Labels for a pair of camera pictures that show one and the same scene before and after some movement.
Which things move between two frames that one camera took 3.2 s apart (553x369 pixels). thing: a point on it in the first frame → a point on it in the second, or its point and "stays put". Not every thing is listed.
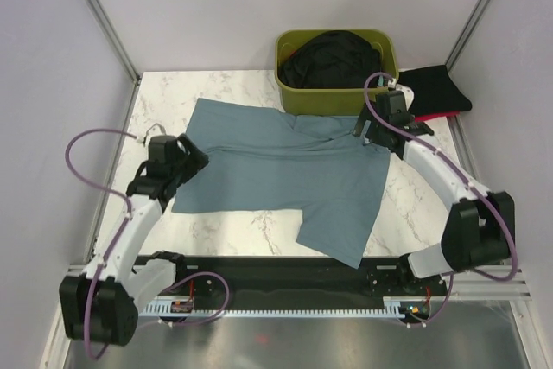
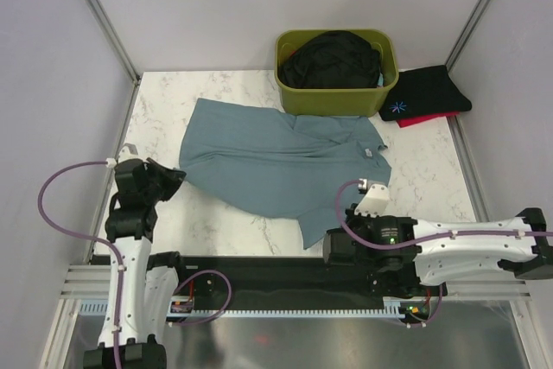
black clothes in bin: [330, 60] stays put
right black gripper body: [375, 131] → [358, 222]
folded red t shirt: [423, 117] stays put
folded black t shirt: [434, 91] stays put
